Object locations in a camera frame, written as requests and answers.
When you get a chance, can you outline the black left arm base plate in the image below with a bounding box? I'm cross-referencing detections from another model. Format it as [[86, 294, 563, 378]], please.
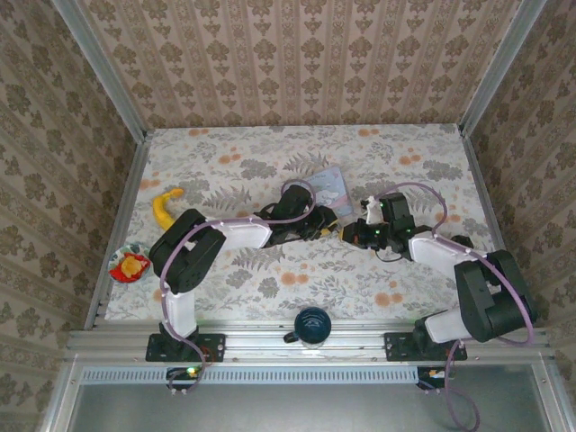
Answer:
[[146, 333, 226, 362]]

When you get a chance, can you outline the lilac cartoon tin box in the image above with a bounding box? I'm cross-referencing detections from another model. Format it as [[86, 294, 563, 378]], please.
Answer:
[[310, 166, 356, 218]]

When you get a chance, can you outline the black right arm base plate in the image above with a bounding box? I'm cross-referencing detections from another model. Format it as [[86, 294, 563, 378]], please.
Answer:
[[384, 332, 468, 362]]

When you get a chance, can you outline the grey slotted cable duct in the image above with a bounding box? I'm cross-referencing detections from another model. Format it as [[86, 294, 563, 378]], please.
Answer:
[[82, 364, 418, 384]]

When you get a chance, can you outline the yellow banana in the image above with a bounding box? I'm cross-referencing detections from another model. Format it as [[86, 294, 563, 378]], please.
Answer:
[[151, 187, 185, 231]]

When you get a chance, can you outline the grey metal panel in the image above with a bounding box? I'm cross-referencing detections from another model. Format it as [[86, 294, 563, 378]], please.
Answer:
[[67, 382, 554, 432]]

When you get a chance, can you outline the aluminium cross rail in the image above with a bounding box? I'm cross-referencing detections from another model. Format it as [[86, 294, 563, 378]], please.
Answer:
[[67, 319, 557, 364]]

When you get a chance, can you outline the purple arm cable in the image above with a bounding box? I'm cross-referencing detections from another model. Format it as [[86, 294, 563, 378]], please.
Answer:
[[159, 179, 316, 397], [375, 181, 536, 431]]

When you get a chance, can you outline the aluminium corner post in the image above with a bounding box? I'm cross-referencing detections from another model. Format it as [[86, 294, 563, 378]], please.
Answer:
[[459, 0, 548, 136], [51, 0, 148, 141]]

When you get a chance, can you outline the black controller board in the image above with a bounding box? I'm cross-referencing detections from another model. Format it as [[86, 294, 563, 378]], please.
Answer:
[[166, 366, 203, 391], [417, 366, 456, 391]]

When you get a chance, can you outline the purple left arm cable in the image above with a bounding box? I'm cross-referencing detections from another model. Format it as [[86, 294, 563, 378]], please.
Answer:
[[159, 179, 316, 397]]

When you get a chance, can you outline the floral tablecloth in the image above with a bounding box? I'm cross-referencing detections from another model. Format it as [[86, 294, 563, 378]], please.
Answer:
[[105, 124, 505, 323]]

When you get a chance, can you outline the small plate with food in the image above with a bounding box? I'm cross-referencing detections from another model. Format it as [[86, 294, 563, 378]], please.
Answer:
[[108, 242, 152, 284]]

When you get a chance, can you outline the aluminium side rail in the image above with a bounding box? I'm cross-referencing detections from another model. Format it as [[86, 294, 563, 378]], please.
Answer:
[[84, 130, 152, 329], [458, 125, 532, 326]]

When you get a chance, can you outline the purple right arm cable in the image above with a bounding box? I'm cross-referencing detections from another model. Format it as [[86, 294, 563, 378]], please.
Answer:
[[375, 181, 536, 431]]

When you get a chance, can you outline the dark blue round mug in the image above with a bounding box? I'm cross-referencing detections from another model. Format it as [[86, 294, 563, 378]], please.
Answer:
[[282, 305, 332, 348]]

